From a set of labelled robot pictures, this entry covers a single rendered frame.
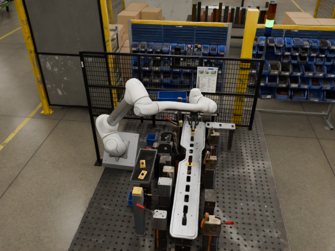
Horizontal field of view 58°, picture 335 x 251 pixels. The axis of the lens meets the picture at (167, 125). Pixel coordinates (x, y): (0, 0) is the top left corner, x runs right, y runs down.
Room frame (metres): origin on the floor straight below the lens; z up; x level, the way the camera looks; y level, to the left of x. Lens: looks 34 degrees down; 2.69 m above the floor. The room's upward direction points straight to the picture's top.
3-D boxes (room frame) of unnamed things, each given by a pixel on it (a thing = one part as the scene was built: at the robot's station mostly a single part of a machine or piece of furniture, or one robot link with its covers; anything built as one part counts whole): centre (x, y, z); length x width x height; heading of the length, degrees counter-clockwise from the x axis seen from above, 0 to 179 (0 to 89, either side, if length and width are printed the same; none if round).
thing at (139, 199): (1.47, 0.21, 0.92); 0.08 x 0.08 x 0.44; 83
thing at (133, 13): (7.04, 0.55, 0.52); 1.20 x 0.80 x 1.05; 170
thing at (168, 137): (2.04, 0.00, 0.94); 0.18 x 0.13 x 0.49; 173
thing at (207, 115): (2.63, -0.41, 0.88); 0.08 x 0.08 x 0.36; 83
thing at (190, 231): (1.89, -0.19, 1.00); 1.38 x 0.22 x 0.02; 173
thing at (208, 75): (2.91, -0.41, 1.30); 0.23 x 0.02 x 0.31; 83
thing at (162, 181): (1.61, 0.02, 0.90); 0.13 x 0.10 x 0.41; 83
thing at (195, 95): (2.36, -0.25, 1.39); 0.13 x 0.11 x 0.16; 41
